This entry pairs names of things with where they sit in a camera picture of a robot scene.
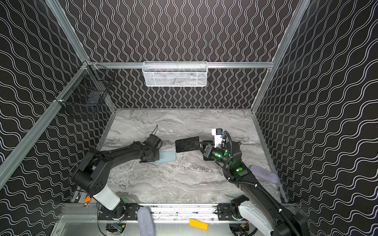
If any black phone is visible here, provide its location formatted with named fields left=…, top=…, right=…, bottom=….
left=175, top=136, right=200, bottom=153

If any light blue phone case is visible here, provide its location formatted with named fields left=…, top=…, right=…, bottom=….
left=155, top=151, right=177, bottom=164

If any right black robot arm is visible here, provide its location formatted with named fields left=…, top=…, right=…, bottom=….
left=195, top=141, right=310, bottom=236

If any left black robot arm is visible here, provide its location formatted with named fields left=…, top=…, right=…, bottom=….
left=70, top=134, right=162, bottom=218

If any lavender cloth pad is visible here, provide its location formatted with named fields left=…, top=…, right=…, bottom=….
left=249, top=165, right=279, bottom=184

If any yellow flat block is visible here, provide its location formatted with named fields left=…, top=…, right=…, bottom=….
left=189, top=218, right=209, bottom=231

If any orange utility knife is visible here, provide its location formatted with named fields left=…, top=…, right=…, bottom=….
left=84, top=195, right=91, bottom=204

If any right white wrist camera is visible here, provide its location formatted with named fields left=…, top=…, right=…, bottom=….
left=212, top=128, right=225, bottom=148

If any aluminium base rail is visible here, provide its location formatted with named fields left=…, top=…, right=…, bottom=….
left=60, top=202, right=297, bottom=222

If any white wire basket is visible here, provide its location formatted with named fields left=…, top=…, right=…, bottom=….
left=142, top=61, right=208, bottom=87

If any black wire basket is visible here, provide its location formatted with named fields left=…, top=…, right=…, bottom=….
left=56, top=61, right=116, bottom=120

